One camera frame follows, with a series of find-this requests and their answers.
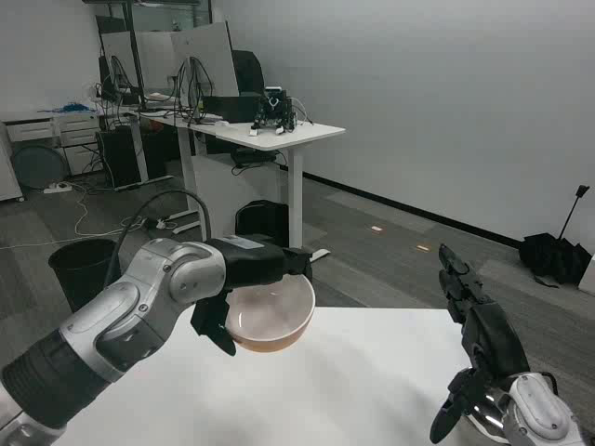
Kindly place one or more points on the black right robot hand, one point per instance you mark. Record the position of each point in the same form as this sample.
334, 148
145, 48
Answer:
493, 334

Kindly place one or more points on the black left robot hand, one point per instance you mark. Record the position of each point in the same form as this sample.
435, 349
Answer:
253, 262

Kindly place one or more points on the orange and white plastic bowl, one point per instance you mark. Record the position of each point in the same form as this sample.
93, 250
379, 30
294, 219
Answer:
274, 311

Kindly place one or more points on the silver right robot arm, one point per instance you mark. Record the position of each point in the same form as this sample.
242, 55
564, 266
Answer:
539, 413

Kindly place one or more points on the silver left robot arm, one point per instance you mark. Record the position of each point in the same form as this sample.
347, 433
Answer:
139, 302

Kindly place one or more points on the shiny steel bowl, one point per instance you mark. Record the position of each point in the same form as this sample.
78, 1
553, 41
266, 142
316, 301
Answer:
483, 418

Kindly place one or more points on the black backpack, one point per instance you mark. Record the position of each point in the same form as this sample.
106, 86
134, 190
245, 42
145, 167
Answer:
260, 223

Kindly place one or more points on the black and white power adapter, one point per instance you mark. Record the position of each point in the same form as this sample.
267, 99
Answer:
160, 223

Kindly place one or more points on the white standing desk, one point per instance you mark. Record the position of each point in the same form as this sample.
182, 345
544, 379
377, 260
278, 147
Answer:
297, 135

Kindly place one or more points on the small black legged robot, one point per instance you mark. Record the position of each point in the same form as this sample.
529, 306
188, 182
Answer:
274, 109

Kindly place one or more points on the black box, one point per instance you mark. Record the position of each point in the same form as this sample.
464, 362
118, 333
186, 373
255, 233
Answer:
232, 108

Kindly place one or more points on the black computer tower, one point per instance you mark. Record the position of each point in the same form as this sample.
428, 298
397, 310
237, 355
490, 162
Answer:
118, 158

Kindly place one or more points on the black trash bin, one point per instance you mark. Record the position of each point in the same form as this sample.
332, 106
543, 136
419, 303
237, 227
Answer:
79, 274

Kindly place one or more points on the white power strip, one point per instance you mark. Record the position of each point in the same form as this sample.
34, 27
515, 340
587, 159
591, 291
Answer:
58, 187

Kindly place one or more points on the white backed monitor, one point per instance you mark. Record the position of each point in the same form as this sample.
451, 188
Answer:
153, 56
209, 51

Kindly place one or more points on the white drawer cabinet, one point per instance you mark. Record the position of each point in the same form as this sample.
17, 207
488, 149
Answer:
74, 135

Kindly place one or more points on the grey round disc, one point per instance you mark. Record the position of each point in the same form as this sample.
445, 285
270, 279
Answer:
39, 167

